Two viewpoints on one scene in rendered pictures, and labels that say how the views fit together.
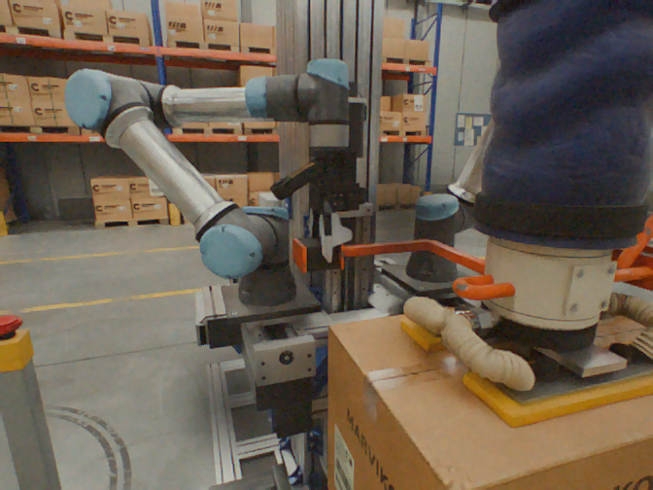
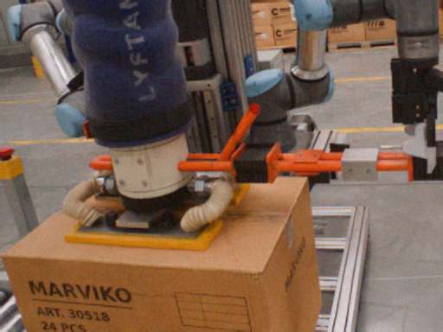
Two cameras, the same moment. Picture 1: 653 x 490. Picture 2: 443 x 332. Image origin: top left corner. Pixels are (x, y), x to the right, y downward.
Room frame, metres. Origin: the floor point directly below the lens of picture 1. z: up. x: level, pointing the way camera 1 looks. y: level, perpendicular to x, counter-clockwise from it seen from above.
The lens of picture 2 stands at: (-0.11, -1.19, 1.61)
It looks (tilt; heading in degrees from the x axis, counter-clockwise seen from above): 18 degrees down; 34
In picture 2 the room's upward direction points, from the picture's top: 7 degrees counter-clockwise
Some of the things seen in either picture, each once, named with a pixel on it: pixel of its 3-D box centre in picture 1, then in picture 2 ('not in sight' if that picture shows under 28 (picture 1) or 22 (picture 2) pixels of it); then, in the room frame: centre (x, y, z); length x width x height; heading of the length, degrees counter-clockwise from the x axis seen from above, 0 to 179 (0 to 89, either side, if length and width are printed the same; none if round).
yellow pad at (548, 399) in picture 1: (582, 368); (140, 225); (0.49, -0.38, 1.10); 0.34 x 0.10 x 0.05; 107
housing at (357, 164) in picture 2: not in sight; (361, 164); (0.72, -0.80, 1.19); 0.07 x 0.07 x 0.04; 17
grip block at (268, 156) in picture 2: (649, 266); (257, 162); (0.65, -0.59, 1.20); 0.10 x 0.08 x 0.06; 17
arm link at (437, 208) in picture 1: (436, 219); (267, 93); (1.09, -0.33, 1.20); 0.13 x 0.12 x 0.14; 139
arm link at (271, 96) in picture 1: (280, 98); (79, 21); (0.79, 0.08, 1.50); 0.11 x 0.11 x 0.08; 75
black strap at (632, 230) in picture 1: (549, 209); (142, 113); (0.58, -0.35, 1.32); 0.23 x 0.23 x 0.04
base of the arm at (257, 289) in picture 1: (266, 275); not in sight; (0.92, 0.14, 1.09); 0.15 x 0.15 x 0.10
